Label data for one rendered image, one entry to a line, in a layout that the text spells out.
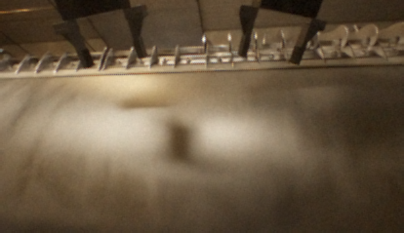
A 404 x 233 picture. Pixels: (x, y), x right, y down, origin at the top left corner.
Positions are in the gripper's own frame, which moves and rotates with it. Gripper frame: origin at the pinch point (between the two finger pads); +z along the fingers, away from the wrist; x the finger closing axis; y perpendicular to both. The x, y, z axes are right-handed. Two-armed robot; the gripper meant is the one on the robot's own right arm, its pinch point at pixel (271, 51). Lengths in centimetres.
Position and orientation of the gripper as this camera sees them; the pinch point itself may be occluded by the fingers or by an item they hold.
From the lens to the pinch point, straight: 51.1
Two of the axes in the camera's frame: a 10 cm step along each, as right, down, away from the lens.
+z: -1.6, 8.8, 4.4
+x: 9.8, 0.8, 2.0
